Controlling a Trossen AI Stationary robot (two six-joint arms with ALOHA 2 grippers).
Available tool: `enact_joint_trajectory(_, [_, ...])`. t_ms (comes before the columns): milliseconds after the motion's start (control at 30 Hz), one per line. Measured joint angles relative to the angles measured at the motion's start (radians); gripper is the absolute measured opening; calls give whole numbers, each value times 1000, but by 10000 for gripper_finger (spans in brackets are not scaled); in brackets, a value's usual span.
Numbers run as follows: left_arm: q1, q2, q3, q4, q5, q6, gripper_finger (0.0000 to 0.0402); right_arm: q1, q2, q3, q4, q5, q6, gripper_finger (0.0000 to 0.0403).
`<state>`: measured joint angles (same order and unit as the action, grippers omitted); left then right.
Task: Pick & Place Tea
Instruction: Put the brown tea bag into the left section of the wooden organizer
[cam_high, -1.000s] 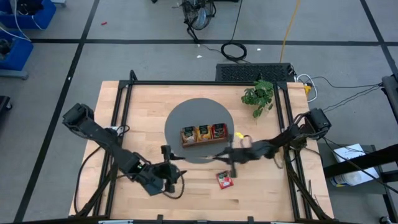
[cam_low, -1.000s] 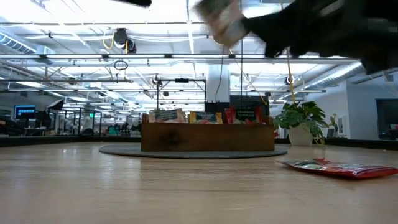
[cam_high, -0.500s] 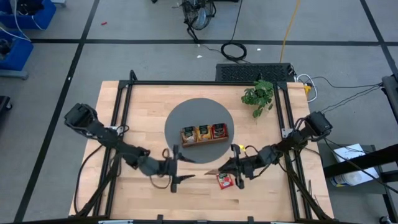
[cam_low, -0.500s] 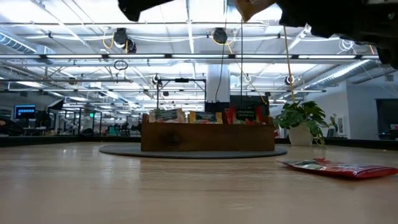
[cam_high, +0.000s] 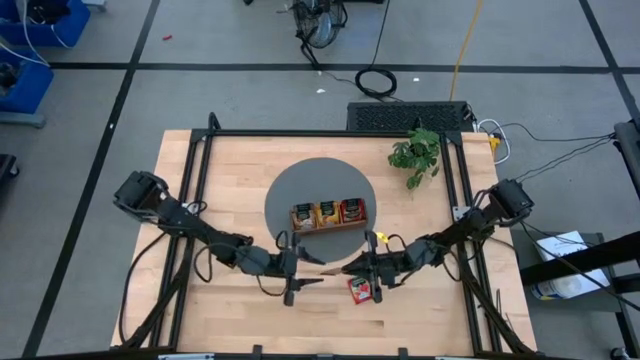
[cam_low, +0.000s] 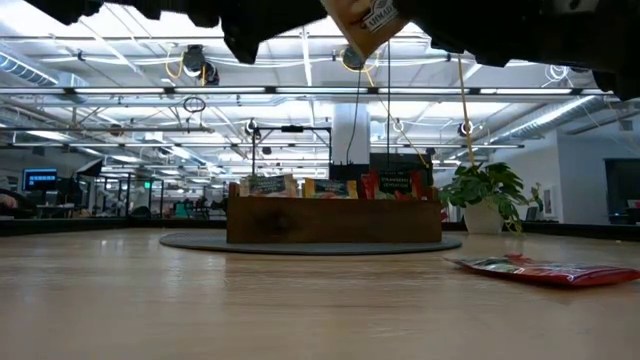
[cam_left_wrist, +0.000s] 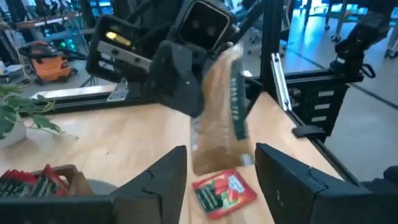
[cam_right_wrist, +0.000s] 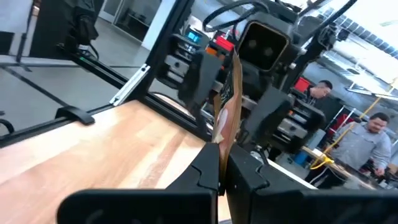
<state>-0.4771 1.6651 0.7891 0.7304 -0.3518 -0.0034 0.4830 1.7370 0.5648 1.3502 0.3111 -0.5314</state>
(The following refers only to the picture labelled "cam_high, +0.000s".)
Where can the dark grey cart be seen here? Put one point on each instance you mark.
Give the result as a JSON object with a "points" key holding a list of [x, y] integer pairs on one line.
{"points": [[596, 239]]}

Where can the black perforated computer case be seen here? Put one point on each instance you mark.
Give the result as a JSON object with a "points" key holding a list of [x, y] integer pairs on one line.
{"points": [[407, 116]]}

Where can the black metal beam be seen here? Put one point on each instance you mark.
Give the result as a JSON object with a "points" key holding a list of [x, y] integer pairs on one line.
{"points": [[580, 260]]}

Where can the green potted plant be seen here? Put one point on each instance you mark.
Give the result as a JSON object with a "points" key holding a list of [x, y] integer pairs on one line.
{"points": [[417, 152]]}

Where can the white booklet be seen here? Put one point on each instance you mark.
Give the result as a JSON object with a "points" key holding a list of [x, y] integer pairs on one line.
{"points": [[560, 245]]}

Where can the brown wooden compartment tray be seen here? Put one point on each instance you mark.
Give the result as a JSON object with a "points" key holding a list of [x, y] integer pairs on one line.
{"points": [[325, 229]]}

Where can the blue plastic bin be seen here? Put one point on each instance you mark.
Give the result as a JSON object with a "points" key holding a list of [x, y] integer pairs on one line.
{"points": [[65, 27], [30, 87]]}

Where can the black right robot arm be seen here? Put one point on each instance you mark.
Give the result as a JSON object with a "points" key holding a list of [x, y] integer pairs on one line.
{"points": [[460, 230]]}

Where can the red strawberry tea packet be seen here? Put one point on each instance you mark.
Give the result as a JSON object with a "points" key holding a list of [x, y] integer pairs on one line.
{"points": [[353, 210], [360, 290]]}

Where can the black aluminium table frame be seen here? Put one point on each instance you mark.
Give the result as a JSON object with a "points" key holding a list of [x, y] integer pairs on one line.
{"points": [[320, 133]]}

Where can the yellow plug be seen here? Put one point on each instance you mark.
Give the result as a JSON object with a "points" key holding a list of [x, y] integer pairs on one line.
{"points": [[494, 145]]}

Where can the orange mango tea packet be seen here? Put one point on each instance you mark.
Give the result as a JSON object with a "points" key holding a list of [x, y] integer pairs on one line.
{"points": [[327, 213]]}

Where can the black caster wheel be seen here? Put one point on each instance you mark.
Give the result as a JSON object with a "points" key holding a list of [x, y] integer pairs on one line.
{"points": [[7, 167]]}

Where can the black floor fan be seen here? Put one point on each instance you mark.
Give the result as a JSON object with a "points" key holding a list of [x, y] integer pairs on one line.
{"points": [[320, 25]]}

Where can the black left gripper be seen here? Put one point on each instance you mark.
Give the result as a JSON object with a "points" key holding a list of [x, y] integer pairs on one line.
{"points": [[270, 262]]}

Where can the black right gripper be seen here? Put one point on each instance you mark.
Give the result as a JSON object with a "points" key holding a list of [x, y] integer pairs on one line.
{"points": [[392, 262]]}

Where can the grey round mat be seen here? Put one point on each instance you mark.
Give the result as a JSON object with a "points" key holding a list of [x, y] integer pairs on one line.
{"points": [[320, 180]]}

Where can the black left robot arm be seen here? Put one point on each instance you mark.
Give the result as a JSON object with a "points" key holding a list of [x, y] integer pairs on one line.
{"points": [[190, 225]]}

